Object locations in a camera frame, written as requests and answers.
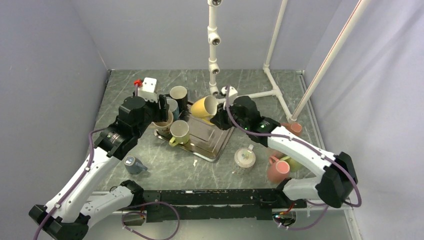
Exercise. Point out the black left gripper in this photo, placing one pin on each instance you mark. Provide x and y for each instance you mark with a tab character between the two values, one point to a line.
161	113

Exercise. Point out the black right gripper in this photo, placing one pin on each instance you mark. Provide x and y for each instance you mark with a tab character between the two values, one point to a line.
219	119

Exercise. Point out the blue floral mug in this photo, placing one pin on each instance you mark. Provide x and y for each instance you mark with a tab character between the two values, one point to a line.
174	108

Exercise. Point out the beige teal patterned mug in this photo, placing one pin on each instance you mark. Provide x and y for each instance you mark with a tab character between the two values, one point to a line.
163	128

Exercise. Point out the black white-lined mug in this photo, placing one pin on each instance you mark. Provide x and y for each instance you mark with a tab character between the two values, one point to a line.
180	94

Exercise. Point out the lime green faceted mug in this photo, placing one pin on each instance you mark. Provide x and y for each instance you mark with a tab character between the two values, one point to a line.
180	132

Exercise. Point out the yellow mug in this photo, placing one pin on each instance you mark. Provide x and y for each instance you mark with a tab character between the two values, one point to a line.
205	108

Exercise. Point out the grey blue mug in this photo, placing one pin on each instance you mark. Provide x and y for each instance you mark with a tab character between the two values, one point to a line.
134	166

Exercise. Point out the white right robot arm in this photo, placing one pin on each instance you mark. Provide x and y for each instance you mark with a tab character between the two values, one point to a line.
334	174

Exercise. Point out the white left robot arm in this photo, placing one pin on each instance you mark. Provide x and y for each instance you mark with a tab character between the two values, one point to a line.
69	214

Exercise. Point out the clear glass mug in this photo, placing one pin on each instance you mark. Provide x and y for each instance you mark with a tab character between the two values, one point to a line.
244	160

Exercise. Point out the terracotta brown mug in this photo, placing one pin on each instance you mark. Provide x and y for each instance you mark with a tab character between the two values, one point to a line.
294	128

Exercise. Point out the pink mug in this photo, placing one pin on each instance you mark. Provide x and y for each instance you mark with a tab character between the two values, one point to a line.
278	170

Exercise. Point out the light green mug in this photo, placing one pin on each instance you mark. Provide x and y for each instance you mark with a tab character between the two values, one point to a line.
294	166

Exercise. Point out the steel serving tray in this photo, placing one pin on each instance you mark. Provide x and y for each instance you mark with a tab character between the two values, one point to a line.
205	141

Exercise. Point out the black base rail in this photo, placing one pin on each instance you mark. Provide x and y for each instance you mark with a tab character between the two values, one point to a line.
205	204

